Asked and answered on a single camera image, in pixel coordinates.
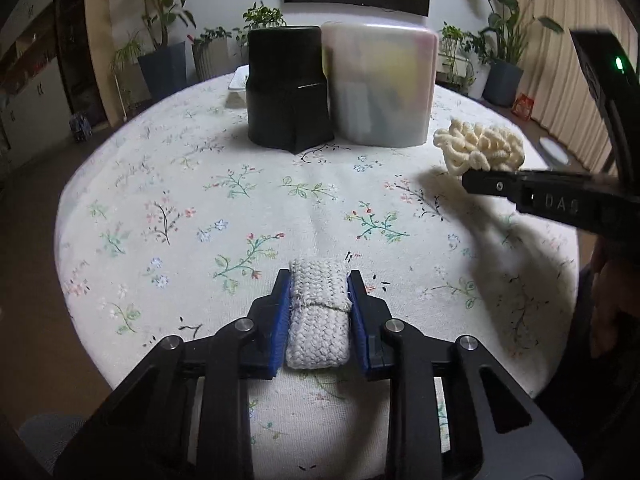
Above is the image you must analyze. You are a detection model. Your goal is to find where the small drooping plant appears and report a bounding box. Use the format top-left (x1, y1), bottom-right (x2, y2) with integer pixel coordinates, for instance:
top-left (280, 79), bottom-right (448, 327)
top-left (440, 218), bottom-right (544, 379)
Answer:
top-left (110, 30), bottom-right (146, 121)

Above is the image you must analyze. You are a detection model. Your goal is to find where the grey chair seat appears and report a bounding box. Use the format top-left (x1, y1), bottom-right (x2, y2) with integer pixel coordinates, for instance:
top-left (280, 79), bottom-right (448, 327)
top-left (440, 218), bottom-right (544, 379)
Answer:
top-left (20, 412), bottom-right (86, 476)

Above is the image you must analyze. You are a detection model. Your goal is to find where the tall plant in blue pot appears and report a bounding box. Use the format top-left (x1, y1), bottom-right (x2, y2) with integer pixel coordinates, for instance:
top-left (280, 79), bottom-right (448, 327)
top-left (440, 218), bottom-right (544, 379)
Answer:
top-left (115, 0), bottom-right (197, 103)

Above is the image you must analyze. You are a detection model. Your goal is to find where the person's right forearm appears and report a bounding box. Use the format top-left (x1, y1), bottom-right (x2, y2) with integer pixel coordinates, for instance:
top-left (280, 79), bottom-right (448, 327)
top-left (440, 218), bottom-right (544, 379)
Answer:
top-left (537, 310), bottom-right (640, 466)

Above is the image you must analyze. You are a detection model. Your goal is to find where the small plant in white pot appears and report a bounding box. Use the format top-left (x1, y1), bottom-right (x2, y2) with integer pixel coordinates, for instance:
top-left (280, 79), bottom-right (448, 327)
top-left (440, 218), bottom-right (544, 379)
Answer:
top-left (437, 22), bottom-right (493, 101)

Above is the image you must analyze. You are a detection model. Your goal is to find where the translucent white storage container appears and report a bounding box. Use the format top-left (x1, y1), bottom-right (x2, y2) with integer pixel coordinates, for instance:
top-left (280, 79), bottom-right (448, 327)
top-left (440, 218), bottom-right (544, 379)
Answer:
top-left (320, 21), bottom-right (439, 147)

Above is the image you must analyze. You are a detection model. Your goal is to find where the large-leaf plant in dark pot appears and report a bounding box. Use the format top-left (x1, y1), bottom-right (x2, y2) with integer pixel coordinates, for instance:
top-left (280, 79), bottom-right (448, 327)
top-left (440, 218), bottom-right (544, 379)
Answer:
top-left (455, 0), bottom-right (565, 107)

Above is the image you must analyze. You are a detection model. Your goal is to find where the person's right hand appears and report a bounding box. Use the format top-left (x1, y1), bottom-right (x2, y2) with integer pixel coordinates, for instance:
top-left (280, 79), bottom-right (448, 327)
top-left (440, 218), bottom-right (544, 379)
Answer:
top-left (590, 255), bottom-right (640, 358)

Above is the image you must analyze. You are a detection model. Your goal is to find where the plant in ribbed white pot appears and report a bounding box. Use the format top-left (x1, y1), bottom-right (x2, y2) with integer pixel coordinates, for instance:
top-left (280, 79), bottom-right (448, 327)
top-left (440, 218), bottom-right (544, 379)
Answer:
top-left (191, 26), bottom-right (233, 82)

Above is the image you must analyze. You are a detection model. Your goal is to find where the bushy green plant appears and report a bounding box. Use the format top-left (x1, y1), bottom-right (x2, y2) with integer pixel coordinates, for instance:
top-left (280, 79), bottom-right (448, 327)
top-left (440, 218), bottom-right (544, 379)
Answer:
top-left (235, 2), bottom-right (287, 60)

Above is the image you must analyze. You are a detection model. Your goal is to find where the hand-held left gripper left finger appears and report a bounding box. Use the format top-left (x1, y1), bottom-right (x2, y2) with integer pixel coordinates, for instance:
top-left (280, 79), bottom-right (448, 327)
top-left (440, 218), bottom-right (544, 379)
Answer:
top-left (52, 269), bottom-right (292, 480)

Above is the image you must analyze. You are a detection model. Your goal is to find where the white tray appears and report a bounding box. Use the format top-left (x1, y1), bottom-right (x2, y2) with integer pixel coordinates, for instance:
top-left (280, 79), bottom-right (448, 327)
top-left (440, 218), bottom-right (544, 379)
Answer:
top-left (227, 66), bottom-right (251, 106)

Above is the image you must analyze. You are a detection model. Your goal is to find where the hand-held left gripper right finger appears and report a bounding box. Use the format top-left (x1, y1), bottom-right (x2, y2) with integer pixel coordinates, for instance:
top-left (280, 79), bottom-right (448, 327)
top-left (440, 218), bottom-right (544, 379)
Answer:
top-left (346, 270), bottom-right (586, 480)

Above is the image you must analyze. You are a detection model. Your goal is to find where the cream chenille sponge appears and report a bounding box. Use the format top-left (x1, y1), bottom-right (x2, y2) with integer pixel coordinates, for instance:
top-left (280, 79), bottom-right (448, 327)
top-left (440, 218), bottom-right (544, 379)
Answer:
top-left (433, 116), bottom-right (526, 179)

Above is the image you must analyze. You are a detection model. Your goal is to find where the white knitted cloth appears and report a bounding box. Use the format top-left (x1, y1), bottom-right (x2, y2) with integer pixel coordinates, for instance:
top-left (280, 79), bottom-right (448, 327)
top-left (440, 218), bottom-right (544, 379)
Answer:
top-left (285, 258), bottom-right (351, 371)

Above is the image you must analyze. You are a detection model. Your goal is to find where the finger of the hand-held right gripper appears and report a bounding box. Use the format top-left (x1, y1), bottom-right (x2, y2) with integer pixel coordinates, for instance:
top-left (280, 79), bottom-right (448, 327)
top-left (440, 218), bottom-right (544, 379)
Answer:
top-left (461, 169), bottom-right (532, 202)

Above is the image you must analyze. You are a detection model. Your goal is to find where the beige curtain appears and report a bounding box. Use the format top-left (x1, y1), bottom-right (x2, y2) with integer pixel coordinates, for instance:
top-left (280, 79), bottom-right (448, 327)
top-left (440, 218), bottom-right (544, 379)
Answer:
top-left (515, 0), bottom-right (640, 176)

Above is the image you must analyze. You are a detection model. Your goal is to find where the white cabinet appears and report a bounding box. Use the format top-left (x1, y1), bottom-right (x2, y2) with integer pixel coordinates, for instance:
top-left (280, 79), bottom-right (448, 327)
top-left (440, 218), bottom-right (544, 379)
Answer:
top-left (0, 0), bottom-right (71, 171)

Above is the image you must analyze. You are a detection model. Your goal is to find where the white cylindrical bin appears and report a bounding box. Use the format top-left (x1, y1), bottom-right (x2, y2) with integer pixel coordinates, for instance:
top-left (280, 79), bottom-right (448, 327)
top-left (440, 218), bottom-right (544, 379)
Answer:
top-left (539, 136), bottom-right (571, 165)

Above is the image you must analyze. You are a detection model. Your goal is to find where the black storage container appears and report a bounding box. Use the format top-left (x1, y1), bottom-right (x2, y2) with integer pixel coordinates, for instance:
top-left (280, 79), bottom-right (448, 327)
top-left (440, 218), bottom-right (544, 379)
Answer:
top-left (246, 26), bottom-right (336, 153)

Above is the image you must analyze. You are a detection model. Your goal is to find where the round floral tablecloth table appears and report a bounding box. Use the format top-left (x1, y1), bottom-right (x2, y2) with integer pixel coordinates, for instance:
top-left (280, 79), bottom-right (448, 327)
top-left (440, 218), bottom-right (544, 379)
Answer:
top-left (54, 72), bottom-right (581, 478)

